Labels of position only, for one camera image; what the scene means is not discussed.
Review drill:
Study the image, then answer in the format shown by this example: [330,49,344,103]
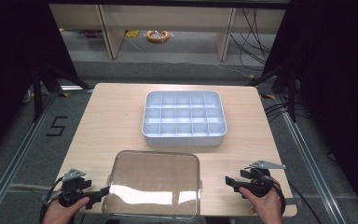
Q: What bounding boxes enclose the black metal stand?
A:
[247,60,298,123]
[31,60,91,123]

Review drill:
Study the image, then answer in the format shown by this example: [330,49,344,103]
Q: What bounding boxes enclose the white floor cable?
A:
[210,63,254,79]

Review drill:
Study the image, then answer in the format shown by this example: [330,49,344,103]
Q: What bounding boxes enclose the person's right hand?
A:
[238,186,283,224]

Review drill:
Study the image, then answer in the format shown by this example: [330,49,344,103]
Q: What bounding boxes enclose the bundle of black cables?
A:
[228,7,278,72]

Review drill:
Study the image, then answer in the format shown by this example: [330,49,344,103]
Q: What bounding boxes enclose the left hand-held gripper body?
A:
[58,168,93,208]

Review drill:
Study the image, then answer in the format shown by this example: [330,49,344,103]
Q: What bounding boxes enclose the black floor cables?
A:
[263,102,291,123]

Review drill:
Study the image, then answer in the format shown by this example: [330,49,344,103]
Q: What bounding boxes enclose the orange ring-shaped object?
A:
[145,29,172,44]

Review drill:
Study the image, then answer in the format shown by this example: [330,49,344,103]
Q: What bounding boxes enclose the person's left hand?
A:
[42,196,91,224]

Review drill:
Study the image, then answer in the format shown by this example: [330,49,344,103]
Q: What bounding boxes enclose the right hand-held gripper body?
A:
[240,160,287,199]

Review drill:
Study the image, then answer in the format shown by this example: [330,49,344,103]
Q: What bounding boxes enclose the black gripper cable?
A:
[38,176,65,224]
[270,177,287,217]

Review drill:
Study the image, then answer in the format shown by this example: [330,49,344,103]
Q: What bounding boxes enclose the white divided storage box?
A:
[141,90,227,147]

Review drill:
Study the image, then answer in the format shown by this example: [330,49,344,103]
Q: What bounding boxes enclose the thin black floor cable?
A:
[286,179,324,224]

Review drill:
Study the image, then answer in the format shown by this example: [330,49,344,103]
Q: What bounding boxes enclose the black curtain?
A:
[0,0,81,162]
[262,0,358,216]

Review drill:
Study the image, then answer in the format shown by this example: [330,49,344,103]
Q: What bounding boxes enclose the clear plastic lid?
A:
[102,149,203,221]

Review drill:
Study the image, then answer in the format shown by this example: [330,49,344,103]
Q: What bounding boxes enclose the aluminium floor rail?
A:
[275,93,350,224]
[0,92,61,224]

